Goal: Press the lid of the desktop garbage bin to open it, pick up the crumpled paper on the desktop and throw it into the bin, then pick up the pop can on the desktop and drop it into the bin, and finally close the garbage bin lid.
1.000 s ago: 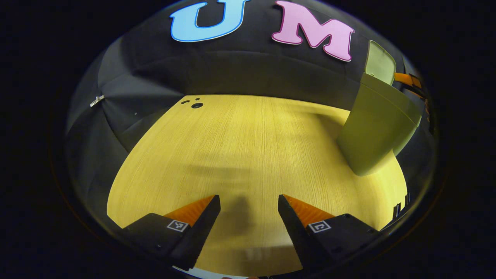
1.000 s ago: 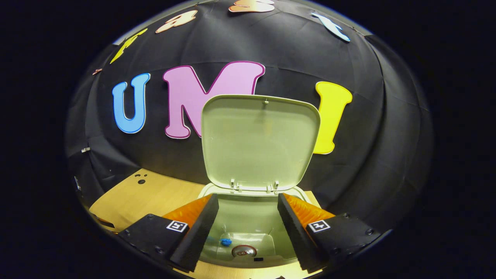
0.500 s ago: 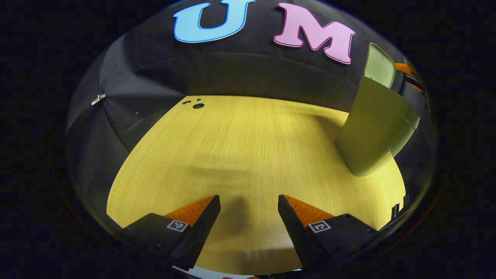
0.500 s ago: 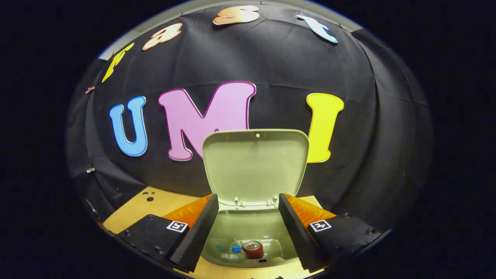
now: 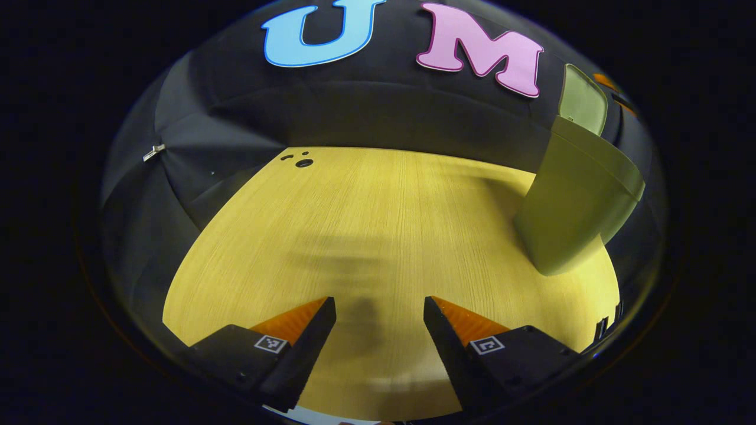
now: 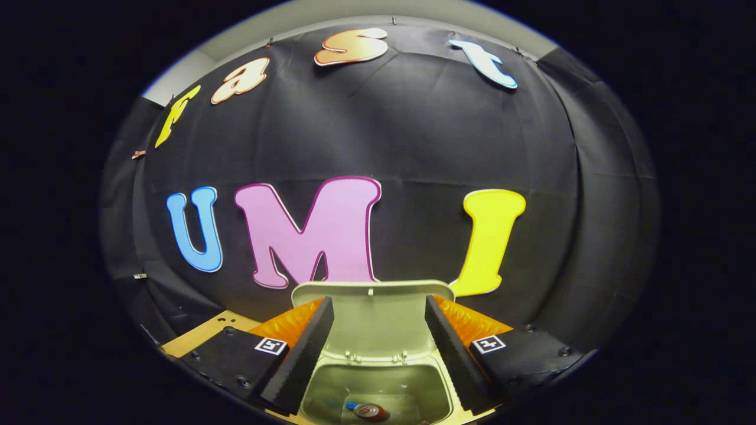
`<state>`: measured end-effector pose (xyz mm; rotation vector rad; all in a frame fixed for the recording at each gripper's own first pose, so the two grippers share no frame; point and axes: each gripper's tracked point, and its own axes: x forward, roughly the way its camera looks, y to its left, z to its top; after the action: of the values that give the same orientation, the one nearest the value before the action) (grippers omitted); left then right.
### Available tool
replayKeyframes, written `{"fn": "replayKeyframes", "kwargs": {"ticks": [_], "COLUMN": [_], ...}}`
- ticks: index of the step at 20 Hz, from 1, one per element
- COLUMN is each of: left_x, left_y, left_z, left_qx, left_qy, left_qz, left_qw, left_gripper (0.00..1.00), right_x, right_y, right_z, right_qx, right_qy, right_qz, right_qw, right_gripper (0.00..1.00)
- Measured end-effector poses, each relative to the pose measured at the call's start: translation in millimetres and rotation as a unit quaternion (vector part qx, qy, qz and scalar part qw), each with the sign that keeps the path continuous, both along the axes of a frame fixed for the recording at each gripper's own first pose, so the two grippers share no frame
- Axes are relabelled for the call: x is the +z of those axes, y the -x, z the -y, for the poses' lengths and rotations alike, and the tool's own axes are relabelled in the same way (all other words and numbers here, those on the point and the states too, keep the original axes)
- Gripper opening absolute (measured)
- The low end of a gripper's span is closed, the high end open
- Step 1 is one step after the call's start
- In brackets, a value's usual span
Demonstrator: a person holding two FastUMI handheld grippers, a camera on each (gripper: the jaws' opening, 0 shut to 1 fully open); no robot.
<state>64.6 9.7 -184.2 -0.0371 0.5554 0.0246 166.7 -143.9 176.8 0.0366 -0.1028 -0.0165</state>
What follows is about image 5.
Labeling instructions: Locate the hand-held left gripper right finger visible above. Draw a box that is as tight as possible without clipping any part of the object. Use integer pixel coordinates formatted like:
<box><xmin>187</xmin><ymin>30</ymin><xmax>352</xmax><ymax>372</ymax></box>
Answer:
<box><xmin>423</xmin><ymin>297</ymin><xmax>591</xmax><ymax>417</ymax></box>

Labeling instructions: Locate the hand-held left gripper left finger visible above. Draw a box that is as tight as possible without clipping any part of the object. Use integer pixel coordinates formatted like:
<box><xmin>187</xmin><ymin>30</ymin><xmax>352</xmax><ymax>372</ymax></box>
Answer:
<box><xmin>195</xmin><ymin>298</ymin><xmax>337</xmax><ymax>414</ymax></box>

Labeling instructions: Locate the pale green desktop garbage bin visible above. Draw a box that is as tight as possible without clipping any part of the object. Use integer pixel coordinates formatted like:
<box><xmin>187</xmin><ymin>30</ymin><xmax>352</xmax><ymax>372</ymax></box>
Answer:
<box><xmin>513</xmin><ymin>63</ymin><xmax>646</xmax><ymax>277</ymax></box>

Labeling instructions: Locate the black backdrop cloth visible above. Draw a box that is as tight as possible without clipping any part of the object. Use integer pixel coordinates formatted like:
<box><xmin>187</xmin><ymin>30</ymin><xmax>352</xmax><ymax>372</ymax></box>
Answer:
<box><xmin>97</xmin><ymin>0</ymin><xmax>668</xmax><ymax>331</ymax></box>

